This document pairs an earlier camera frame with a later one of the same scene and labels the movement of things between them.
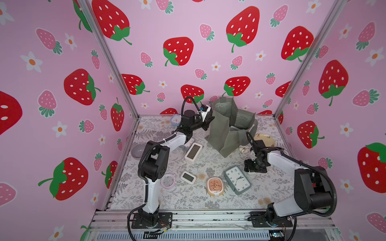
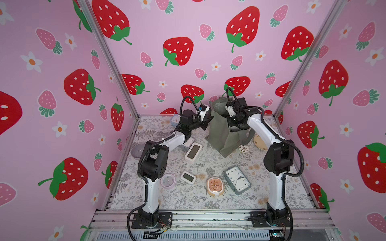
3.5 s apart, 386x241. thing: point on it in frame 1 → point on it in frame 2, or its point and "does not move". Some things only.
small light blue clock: [176, 119] does not move
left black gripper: [206, 122] does not move
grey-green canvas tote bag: [230, 126] does not move
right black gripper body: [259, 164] → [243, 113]
